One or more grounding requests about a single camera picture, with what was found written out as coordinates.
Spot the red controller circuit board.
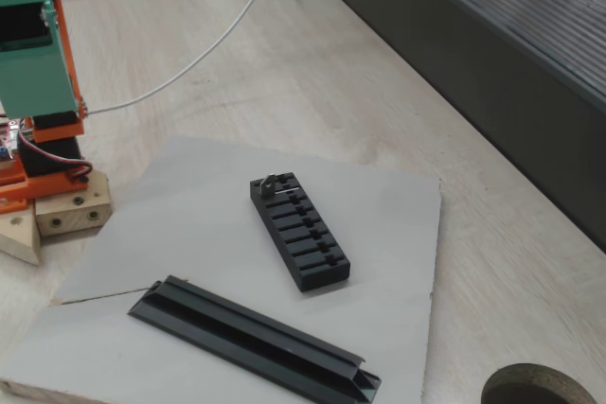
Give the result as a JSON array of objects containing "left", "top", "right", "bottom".
[{"left": 0, "top": 114, "right": 23, "bottom": 165}]

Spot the grey flat board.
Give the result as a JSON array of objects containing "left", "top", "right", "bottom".
[{"left": 0, "top": 134, "right": 442, "bottom": 404}]

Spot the wooden beam with screws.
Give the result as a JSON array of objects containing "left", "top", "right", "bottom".
[{"left": 35, "top": 171, "right": 113, "bottom": 237}]

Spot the black slotted holder block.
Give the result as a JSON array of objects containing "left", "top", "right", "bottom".
[{"left": 249, "top": 170, "right": 352, "bottom": 293}]

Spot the long black rail profile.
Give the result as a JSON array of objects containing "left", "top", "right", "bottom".
[{"left": 126, "top": 274, "right": 383, "bottom": 404}]

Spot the small metal bracket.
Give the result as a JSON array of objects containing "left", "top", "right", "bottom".
[{"left": 258, "top": 172, "right": 300, "bottom": 199}]

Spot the light wooden bevelled block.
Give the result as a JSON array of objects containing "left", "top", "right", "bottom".
[{"left": 0, "top": 200, "right": 42, "bottom": 266}]

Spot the glass partition with blinds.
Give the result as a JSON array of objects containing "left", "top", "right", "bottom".
[{"left": 385, "top": 0, "right": 606, "bottom": 110}]

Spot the red white black servo wire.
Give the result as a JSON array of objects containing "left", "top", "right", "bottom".
[{"left": 17, "top": 132, "right": 94, "bottom": 184}]

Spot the white cable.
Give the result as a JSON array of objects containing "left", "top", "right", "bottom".
[{"left": 86, "top": 0, "right": 286, "bottom": 116}]

